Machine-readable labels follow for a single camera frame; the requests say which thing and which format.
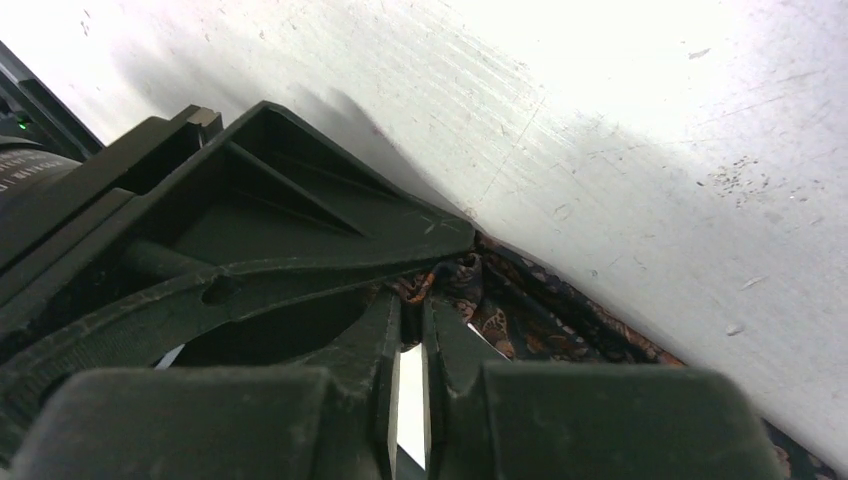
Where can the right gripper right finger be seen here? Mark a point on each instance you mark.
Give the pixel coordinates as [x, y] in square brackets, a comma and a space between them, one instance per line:
[492, 418]

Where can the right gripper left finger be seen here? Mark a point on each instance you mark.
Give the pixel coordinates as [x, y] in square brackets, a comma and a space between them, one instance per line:
[331, 416]

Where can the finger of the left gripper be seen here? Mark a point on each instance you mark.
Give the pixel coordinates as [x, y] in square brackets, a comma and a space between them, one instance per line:
[268, 186]

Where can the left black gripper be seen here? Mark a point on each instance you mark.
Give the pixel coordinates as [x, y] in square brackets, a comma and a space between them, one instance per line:
[53, 169]

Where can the dark orange paisley tie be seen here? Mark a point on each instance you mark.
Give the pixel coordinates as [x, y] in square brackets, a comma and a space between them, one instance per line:
[526, 312]

